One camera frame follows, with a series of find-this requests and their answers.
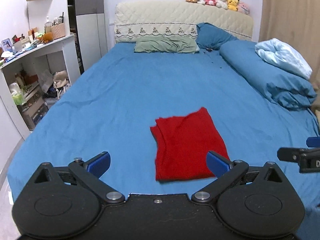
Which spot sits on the blue bed sheet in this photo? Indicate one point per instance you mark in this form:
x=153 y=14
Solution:
x=111 y=109

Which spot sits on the dark blue pillow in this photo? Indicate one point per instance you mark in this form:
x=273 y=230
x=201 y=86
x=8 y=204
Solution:
x=211 y=37

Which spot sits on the grey white wardrobe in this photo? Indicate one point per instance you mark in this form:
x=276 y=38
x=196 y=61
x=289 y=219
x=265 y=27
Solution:
x=87 y=23

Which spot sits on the green pillow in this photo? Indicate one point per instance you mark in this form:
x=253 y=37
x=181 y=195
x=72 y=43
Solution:
x=166 y=44

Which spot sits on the cream plush toy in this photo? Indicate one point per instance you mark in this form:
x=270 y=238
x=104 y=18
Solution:
x=222 y=4

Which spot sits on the beige curtain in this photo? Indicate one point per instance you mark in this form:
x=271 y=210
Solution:
x=295 y=22

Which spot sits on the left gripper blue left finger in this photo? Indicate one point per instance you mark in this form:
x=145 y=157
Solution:
x=87 y=174

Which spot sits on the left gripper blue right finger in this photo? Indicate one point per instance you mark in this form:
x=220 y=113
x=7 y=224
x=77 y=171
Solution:
x=228 y=174

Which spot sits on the woven storage basket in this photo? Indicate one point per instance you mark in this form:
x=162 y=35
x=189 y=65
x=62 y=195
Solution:
x=58 y=31

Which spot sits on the light pink plush toy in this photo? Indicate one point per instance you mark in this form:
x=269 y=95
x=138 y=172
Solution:
x=243 y=8

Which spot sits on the white desk shelf unit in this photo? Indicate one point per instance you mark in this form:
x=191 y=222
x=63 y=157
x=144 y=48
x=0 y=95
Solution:
x=36 y=68

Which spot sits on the yellow pikachu plush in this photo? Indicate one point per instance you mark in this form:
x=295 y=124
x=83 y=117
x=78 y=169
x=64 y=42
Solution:
x=233 y=4

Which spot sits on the cream quilted headboard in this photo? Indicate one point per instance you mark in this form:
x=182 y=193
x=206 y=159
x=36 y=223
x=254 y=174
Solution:
x=153 y=18

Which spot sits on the red sweater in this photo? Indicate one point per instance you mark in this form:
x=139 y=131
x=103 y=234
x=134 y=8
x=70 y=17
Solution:
x=182 y=146

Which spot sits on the framed photo on desk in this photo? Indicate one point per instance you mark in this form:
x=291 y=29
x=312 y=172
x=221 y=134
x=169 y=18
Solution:
x=6 y=45

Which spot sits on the beige bag on floor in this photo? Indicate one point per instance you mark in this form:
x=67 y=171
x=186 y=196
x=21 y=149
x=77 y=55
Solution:
x=61 y=81

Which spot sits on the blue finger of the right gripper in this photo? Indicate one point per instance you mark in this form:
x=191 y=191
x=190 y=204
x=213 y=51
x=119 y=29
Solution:
x=313 y=142

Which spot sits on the light blue blanket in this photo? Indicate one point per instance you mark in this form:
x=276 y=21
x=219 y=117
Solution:
x=283 y=56

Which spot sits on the blue folded duvet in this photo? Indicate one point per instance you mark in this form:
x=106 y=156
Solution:
x=276 y=85

